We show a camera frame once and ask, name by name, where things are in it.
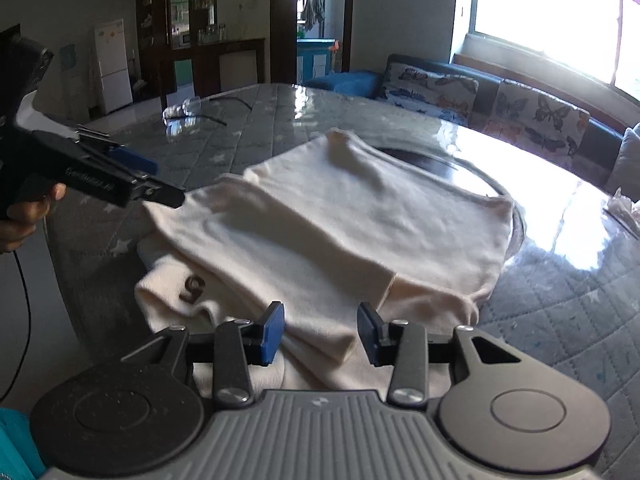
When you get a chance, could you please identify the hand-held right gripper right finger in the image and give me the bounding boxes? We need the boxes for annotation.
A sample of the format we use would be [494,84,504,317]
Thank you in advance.
[356,302,523,408]

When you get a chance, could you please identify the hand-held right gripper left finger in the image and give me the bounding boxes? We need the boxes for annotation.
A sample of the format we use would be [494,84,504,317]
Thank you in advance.
[121,302,286,408]

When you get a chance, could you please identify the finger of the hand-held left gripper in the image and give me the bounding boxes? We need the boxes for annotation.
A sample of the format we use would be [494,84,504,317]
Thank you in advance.
[123,174,187,209]
[76,127,160,176]

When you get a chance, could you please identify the cream shirt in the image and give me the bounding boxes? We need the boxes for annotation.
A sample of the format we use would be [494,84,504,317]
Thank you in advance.
[134,129,516,396]

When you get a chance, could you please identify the hanging grey clothes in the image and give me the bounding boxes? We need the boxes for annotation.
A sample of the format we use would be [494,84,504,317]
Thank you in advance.
[299,0,327,32]

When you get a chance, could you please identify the person's left hand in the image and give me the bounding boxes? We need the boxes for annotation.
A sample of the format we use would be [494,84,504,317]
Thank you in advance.
[0,183,67,256]

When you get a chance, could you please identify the crumpled clear plastic wrap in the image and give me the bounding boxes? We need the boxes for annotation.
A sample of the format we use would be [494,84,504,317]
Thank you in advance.
[163,96,202,121]

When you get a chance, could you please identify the white refrigerator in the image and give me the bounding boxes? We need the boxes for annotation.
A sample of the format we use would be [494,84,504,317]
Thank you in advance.
[94,19,134,115]

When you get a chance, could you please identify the dark wooden cabinet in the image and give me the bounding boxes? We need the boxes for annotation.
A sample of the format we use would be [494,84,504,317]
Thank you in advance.
[135,0,267,112]

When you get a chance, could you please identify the dark round turntable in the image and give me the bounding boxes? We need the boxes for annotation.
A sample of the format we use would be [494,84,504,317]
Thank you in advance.
[374,146,523,263]

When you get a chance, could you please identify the teal storage cabinet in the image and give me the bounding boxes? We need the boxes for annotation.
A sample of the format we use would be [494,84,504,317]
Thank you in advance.
[296,37,337,82]

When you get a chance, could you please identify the dark blue sofa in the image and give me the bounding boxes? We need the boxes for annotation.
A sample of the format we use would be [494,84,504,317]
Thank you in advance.
[302,54,640,196]

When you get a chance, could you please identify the butterfly print cushion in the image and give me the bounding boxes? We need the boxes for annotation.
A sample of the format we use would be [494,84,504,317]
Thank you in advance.
[379,62,479,127]
[494,80,592,172]

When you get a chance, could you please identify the teal clothing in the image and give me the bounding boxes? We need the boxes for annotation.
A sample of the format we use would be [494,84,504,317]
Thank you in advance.
[0,406,47,480]

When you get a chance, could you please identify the white crumpled tissue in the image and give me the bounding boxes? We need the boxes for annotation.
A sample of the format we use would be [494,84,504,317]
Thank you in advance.
[604,187,640,237]

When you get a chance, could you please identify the grey pillow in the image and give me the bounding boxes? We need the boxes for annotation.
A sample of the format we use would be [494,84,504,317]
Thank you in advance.
[606,122,640,197]

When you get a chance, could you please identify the window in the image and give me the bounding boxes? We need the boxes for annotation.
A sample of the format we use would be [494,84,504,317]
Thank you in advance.
[472,0,640,95]

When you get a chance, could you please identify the thin black cable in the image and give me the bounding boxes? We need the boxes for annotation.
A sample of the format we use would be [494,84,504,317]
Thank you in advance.
[192,97,257,126]

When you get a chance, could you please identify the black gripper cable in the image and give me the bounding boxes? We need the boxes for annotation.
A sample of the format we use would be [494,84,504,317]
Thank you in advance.
[0,249,33,402]

